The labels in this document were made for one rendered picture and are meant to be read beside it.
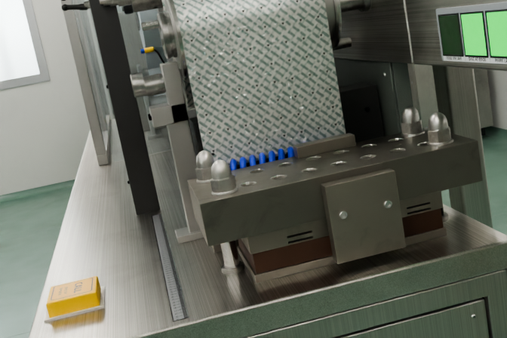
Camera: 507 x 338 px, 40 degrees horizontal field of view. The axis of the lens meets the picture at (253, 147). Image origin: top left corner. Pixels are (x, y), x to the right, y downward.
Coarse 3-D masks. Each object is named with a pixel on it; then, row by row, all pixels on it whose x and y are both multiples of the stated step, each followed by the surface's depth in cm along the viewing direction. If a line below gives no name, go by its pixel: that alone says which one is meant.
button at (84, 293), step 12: (96, 276) 102; (60, 288) 99; (72, 288) 99; (84, 288) 98; (96, 288) 97; (48, 300) 96; (60, 300) 95; (72, 300) 95; (84, 300) 96; (96, 300) 96; (48, 312) 95; (60, 312) 95
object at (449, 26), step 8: (448, 16) 88; (456, 16) 86; (440, 24) 91; (448, 24) 89; (456, 24) 87; (448, 32) 89; (456, 32) 87; (448, 40) 90; (456, 40) 88; (448, 48) 90; (456, 48) 88
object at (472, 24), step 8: (464, 16) 84; (472, 16) 82; (480, 16) 81; (464, 24) 85; (472, 24) 83; (480, 24) 81; (464, 32) 85; (472, 32) 83; (480, 32) 82; (464, 40) 86; (472, 40) 84; (480, 40) 82; (472, 48) 84; (480, 48) 82
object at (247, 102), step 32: (192, 64) 107; (224, 64) 108; (256, 64) 109; (288, 64) 110; (320, 64) 111; (224, 96) 108; (256, 96) 109; (288, 96) 110; (320, 96) 111; (224, 128) 109; (256, 128) 110; (288, 128) 111; (320, 128) 112; (224, 160) 110
